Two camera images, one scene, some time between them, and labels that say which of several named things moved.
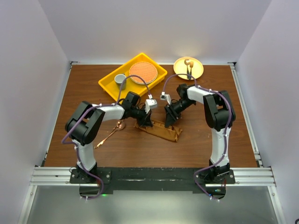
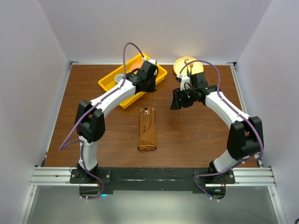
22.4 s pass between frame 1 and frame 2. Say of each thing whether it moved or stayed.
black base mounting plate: stayed
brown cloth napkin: moved
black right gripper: moved
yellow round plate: stayed
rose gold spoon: moved
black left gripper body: moved
